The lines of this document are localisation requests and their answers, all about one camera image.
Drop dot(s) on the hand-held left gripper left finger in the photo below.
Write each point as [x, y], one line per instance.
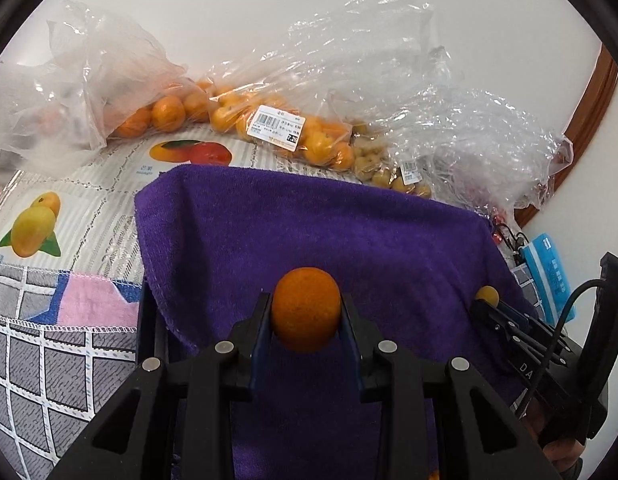
[261, 342]

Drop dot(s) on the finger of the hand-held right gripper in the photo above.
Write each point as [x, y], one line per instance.
[496, 325]
[514, 317]

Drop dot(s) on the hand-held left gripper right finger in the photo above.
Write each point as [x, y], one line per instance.
[350, 342]

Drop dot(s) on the small yellow round fruit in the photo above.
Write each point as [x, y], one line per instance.
[487, 295]

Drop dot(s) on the small orange mandarin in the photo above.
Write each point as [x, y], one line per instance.
[306, 310]

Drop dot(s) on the heap of bagged yellow fruits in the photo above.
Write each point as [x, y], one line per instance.
[369, 160]

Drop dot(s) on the person's right hand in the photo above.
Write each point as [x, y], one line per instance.
[564, 455]

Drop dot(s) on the blue tissue pack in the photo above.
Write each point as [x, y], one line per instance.
[546, 265]

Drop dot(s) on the purple towel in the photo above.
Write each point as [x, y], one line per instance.
[314, 230]

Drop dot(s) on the clear plastic bag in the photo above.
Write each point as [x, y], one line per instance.
[514, 150]
[389, 115]
[339, 60]
[104, 55]

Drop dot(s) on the heap of bagged oranges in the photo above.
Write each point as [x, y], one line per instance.
[169, 114]
[319, 142]

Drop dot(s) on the fruit-print mat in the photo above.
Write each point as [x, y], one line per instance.
[114, 200]

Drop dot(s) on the grey checked blanket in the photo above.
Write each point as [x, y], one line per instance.
[49, 360]

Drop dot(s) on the white plastic bag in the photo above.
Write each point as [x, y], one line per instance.
[19, 105]

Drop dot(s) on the brown wooden door frame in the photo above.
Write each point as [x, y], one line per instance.
[589, 120]

